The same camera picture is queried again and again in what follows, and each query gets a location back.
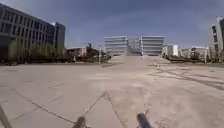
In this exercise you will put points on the pale lamp pole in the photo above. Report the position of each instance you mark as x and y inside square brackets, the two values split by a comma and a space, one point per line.
[99, 55]

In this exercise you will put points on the white twin-block building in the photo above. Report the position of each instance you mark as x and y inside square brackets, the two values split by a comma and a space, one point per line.
[116, 45]

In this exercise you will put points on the pale concrete slab plaza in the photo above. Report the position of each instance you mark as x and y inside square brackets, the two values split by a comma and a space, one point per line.
[126, 86]

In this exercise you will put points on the low brown building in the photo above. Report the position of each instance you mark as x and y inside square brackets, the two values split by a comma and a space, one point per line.
[81, 51]

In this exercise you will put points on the small white building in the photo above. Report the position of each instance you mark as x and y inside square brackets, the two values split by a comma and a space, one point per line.
[170, 50]

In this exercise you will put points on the robot's own part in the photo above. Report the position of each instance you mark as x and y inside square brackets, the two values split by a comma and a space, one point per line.
[79, 123]
[143, 121]

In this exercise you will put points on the row of trees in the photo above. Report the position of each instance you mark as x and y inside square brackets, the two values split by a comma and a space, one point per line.
[36, 52]

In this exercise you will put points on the large grey office building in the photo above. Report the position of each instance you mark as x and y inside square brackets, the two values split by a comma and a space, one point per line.
[26, 30]

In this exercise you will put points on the grey-white tall building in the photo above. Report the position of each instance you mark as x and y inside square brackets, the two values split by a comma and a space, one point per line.
[216, 36]

